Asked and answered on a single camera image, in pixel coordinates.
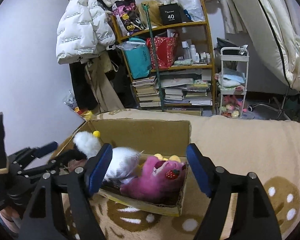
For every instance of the white puffer jacket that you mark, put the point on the white puffer jacket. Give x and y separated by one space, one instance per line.
77 30

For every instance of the pile of books and papers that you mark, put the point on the pile of books and papers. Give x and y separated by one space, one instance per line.
187 90

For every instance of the stack of books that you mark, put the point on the stack of books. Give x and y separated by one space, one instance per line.
146 92

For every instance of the blond wig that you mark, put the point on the blond wig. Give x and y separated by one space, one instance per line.
153 12

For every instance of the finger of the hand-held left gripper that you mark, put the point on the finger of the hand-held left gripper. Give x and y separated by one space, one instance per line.
45 148
47 168

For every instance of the red gift bag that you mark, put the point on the red gift bag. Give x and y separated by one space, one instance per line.
165 52

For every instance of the person's left hand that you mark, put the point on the person's left hand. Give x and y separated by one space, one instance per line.
11 220

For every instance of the teal bag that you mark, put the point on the teal bag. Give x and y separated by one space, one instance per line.
138 60

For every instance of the printed tote bag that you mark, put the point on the printed tote bag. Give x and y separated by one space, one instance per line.
127 17

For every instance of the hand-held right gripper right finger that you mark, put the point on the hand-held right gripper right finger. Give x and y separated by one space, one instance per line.
197 170

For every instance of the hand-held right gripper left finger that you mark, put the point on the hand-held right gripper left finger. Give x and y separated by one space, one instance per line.
98 170

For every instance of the black box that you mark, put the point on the black box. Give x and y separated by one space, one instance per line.
171 15

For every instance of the beige flower-print blanket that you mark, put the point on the beige flower-print blanket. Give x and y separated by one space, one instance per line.
240 142

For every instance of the folded light cloths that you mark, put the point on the folded light cloths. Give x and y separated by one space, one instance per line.
231 78

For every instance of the green pole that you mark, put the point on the green pole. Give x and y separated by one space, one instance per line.
156 65

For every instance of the pile of snack packets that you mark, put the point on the pile of snack packets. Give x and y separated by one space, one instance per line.
73 103

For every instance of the white plastic bag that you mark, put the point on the white plastic bag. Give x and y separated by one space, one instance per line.
190 0

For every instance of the pile of small plush toys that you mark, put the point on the pile of small plush toys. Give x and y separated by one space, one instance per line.
231 108

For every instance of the wooden shelf rack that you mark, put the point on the wooden shelf rack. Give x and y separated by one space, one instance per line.
185 25

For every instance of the white fluffy plush toy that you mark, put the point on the white fluffy plush toy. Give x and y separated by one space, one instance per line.
122 162

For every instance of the white quilted duvet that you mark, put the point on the white quilted duvet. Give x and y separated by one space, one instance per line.
270 30

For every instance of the white trolley cart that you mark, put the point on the white trolley cart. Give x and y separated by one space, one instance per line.
233 57

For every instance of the metal rack frame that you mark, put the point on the metal rack frame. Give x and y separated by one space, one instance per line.
280 107

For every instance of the pink plush toy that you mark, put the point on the pink plush toy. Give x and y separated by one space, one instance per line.
155 182

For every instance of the printed cardboard box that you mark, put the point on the printed cardboard box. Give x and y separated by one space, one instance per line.
150 135

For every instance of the yellow plush toy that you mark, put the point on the yellow plush toy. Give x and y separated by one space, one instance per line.
175 158

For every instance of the row of small bottles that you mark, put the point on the row of small bottles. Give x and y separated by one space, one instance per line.
197 56

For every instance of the beige hanging coat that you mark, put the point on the beige hanging coat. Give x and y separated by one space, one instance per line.
102 87

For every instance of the dark hanging clothes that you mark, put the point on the dark hanging clothes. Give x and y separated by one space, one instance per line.
81 87

